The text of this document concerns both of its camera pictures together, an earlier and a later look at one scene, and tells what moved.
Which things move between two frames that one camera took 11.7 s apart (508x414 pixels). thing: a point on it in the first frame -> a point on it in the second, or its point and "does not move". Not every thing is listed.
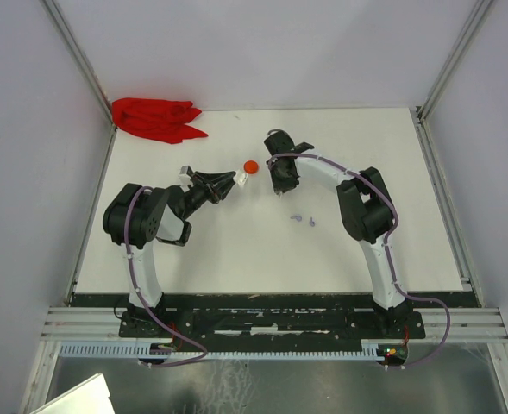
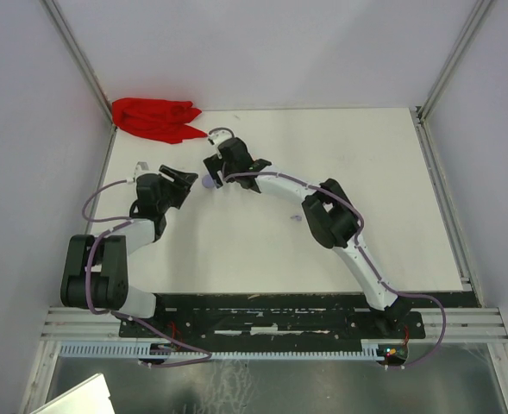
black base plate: (271, 320) does not move
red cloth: (157, 119) does not move
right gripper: (279, 185) -> (214, 164)
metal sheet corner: (90, 397) does not move
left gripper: (208, 182) -> (178, 175)
